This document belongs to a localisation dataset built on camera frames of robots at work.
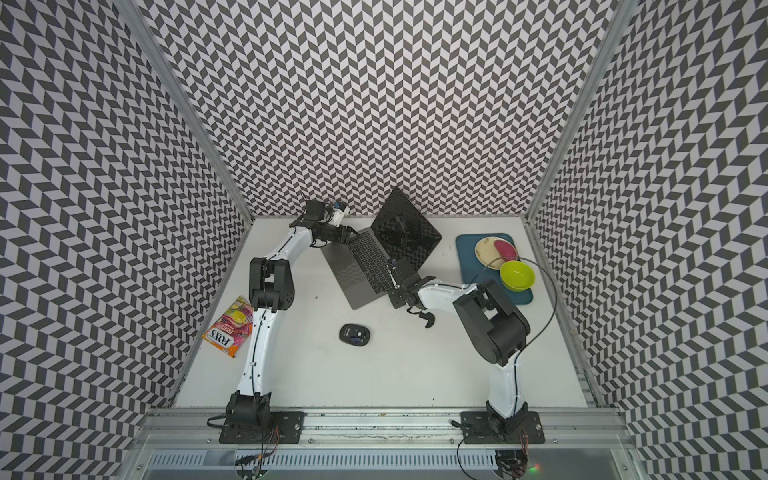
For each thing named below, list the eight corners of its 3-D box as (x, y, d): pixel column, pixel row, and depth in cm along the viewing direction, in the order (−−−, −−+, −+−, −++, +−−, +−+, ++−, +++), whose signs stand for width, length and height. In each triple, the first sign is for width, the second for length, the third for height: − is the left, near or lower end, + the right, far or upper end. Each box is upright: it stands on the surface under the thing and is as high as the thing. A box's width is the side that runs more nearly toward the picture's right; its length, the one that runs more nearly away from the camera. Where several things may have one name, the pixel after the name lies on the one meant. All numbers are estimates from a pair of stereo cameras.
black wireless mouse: (337, 340, 89) (336, 336, 87) (344, 324, 92) (343, 320, 90) (366, 349, 87) (365, 346, 85) (372, 332, 91) (372, 329, 89)
